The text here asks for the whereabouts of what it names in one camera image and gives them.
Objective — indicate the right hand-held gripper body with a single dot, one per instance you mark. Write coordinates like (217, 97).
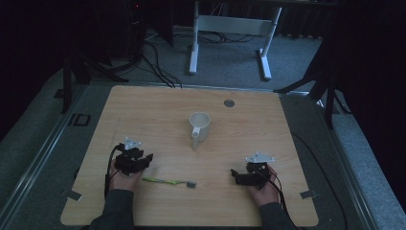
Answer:
(257, 174)

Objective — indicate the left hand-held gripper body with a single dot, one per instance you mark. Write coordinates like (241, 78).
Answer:
(127, 161)

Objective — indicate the green toothbrush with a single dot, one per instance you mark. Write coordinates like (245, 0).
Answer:
(169, 181)

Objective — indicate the white cup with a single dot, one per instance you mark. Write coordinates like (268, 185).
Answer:
(199, 127)

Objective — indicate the person's left hand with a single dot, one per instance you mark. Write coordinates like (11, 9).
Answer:
(124, 180)

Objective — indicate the person's right hand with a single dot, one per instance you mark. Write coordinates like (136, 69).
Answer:
(266, 191)

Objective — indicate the grey tape piece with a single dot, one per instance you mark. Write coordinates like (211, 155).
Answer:
(72, 195)
(309, 194)

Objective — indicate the grey round table grommet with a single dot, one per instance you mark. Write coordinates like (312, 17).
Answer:
(229, 103)

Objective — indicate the black metal stand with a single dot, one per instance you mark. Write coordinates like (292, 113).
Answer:
(328, 96)
(67, 83)

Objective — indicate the black rectangular floor frame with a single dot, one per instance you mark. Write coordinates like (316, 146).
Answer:
(81, 119)

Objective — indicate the metal floor rail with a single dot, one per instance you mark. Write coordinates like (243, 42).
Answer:
(41, 150)

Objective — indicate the white metal desk frame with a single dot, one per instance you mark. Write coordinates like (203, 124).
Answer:
(234, 25)

